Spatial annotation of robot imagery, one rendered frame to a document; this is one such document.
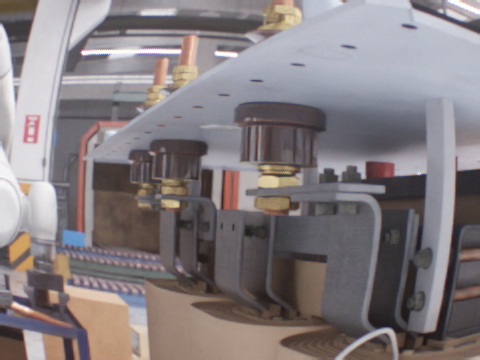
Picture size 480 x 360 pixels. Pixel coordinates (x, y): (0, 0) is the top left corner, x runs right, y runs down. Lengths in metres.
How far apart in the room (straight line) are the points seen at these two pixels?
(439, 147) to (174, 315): 0.89
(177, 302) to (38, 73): 10.22
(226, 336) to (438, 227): 0.48
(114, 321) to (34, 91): 9.34
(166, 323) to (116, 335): 0.86
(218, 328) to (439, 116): 0.54
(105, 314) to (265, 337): 1.35
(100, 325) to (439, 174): 1.77
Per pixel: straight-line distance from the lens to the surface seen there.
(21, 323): 1.76
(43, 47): 11.71
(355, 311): 0.78
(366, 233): 0.77
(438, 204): 0.76
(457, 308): 0.83
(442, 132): 0.76
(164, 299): 1.55
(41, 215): 1.90
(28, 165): 11.44
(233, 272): 1.19
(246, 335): 1.10
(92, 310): 2.38
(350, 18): 0.47
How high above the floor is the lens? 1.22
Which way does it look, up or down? 3 degrees up
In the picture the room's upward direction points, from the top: 3 degrees clockwise
